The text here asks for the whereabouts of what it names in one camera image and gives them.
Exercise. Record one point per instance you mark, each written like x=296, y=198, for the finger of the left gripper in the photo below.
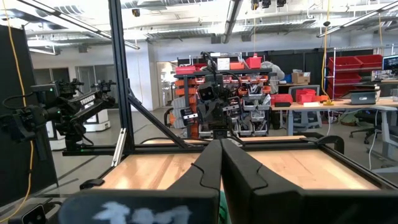
x=207, y=115
x=222, y=113

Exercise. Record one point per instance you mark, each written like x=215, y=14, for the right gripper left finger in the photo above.
x=186, y=205

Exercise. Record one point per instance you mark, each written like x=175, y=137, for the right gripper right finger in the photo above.
x=280, y=205

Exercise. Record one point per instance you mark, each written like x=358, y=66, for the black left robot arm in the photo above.
x=219, y=133

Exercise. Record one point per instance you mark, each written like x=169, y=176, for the red storage bin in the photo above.
x=305, y=96
x=254, y=63
x=281, y=99
x=185, y=70

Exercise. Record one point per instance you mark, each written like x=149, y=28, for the white box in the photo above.
x=223, y=63

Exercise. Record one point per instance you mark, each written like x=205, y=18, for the orange storage bin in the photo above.
x=237, y=66

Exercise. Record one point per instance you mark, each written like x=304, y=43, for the flat black case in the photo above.
x=283, y=104

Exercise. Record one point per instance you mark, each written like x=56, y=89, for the person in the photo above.
x=273, y=73

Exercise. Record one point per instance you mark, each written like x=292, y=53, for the blue storage bin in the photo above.
x=288, y=78

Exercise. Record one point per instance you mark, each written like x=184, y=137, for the grey chair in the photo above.
x=304, y=115

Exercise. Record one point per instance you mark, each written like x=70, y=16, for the black table clamp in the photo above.
x=91, y=183
x=334, y=140

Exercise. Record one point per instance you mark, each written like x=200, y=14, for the cardboard box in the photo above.
x=300, y=77

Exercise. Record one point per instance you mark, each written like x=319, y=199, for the white mobile robot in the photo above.
x=56, y=137
x=98, y=121

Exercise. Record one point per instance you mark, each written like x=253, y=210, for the wooden-top desk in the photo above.
x=335, y=105

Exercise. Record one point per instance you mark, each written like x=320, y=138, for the black office chair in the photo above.
x=363, y=119

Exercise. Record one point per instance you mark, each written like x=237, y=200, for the white-legged desk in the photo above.
x=387, y=140

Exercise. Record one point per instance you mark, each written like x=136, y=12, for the ceiling light strip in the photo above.
x=357, y=19
x=93, y=30

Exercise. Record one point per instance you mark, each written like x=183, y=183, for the large red bin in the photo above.
x=345, y=62
x=371, y=60
x=347, y=77

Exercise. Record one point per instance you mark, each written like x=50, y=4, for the grey laptop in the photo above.
x=363, y=98

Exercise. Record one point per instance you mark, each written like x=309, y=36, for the black divider panel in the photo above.
x=40, y=177

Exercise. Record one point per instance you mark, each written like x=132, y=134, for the dark computer monitor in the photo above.
x=390, y=63

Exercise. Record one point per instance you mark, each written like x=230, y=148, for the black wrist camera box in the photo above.
x=207, y=91

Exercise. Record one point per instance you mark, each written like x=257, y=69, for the black diagonal frame brace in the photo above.
x=158, y=121

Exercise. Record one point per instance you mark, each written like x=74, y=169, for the black table edge frame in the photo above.
x=149, y=148

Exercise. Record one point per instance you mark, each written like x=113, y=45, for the silver aluminium bracket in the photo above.
x=119, y=146

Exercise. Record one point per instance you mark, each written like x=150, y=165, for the black frame post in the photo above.
x=119, y=62

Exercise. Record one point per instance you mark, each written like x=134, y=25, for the grey ceiling duct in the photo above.
x=231, y=18

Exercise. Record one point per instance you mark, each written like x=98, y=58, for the small black camera box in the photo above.
x=32, y=214

